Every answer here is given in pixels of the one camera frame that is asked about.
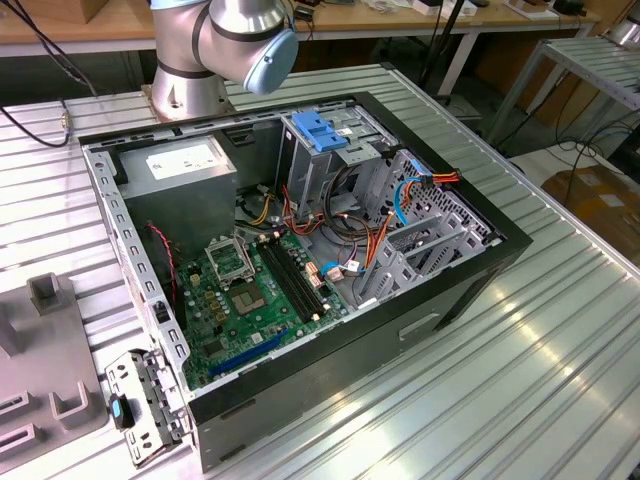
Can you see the wooden desk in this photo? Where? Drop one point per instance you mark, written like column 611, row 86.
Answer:
column 400, row 22

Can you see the blue expansion slot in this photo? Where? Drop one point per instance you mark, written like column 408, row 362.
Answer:
column 250, row 352

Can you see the silver perforated slot bracket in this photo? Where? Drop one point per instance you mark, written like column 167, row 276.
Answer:
column 117, row 375

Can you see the silver metal cylinder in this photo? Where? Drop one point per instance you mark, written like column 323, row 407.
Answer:
column 625, row 32

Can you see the small black device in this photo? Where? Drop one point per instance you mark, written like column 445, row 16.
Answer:
column 570, row 6

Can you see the brown cardboard box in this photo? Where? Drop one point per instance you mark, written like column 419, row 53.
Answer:
column 600, row 210

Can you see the black open PC case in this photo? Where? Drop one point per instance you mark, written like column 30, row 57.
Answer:
column 325, row 380

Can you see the black latch with blue tab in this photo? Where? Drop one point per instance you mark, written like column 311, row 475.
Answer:
column 118, row 409

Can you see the silver chipset chip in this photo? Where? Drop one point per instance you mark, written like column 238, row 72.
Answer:
column 247, row 301

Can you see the silver disk bay cage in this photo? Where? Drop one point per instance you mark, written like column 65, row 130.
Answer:
column 395, row 280

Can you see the grey power supply unit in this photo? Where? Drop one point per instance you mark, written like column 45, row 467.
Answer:
column 180, row 210

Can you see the grey parts rack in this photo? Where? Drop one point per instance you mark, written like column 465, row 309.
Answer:
column 45, row 350

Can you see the metal slat side table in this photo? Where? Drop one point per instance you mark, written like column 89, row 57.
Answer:
column 590, row 65

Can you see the black RAM slot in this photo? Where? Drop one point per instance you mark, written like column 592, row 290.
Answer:
column 289, row 280
column 282, row 281
column 295, row 278
column 302, row 275

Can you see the green motherboard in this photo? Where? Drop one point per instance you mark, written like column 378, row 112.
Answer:
column 270, row 320

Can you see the blue plastic drive clips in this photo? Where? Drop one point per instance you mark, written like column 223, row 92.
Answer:
column 315, row 125

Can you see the silver optical drive cage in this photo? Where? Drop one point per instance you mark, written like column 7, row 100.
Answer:
column 310, row 175

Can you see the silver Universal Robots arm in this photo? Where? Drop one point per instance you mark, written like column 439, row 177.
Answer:
column 225, row 35

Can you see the CPU socket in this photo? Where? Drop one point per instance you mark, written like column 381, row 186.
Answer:
column 227, row 262

